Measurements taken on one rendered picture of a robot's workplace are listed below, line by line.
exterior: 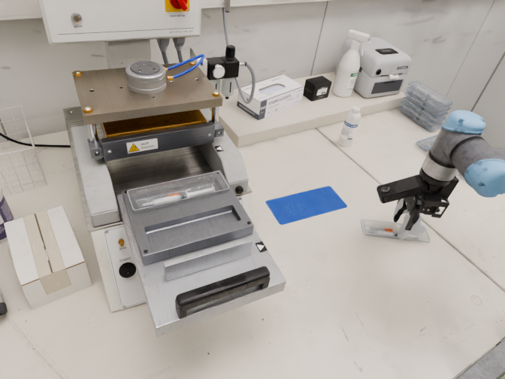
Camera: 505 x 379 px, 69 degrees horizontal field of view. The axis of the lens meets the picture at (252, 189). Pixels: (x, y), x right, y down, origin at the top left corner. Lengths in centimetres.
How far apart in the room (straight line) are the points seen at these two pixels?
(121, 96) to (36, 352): 51
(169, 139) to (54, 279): 36
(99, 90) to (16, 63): 50
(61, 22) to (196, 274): 57
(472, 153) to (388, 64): 83
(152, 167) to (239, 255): 35
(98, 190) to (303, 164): 71
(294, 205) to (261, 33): 71
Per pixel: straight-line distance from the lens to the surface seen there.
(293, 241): 99
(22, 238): 93
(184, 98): 79
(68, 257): 86
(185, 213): 69
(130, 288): 84
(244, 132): 126
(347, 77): 157
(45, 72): 131
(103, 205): 75
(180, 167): 89
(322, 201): 112
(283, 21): 156
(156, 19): 93
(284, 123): 134
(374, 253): 104
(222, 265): 64
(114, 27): 92
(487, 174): 82
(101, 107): 76
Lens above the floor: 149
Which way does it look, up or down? 42 degrees down
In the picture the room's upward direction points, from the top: 9 degrees clockwise
